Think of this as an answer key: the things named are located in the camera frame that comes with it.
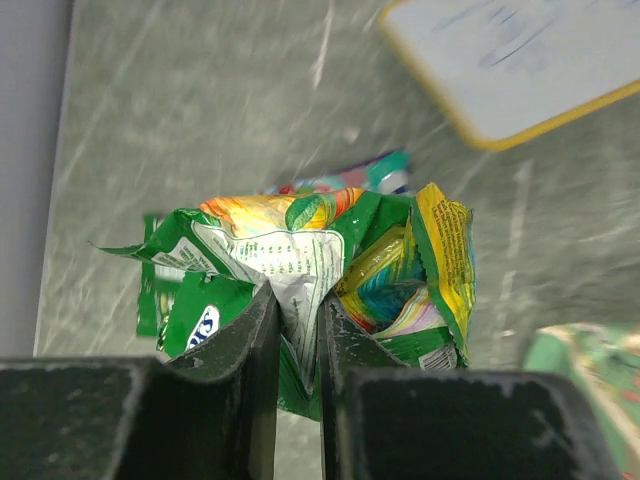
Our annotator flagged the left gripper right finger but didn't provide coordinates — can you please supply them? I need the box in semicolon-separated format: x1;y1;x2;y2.
317;294;621;479

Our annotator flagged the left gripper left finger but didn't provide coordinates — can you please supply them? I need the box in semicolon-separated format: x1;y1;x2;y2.
1;286;280;479

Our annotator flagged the green Fox's candy bag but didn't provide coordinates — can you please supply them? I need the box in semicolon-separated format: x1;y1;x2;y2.
136;209;225;358

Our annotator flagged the decorated paper gift bag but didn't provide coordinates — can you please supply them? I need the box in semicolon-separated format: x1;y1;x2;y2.
523;322;639;479

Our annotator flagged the teal Fox's mint bag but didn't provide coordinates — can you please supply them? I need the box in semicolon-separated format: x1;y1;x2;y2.
258;150;409;195

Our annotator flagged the yellow framed whiteboard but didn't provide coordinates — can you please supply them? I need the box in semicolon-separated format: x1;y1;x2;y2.
379;0;639;151

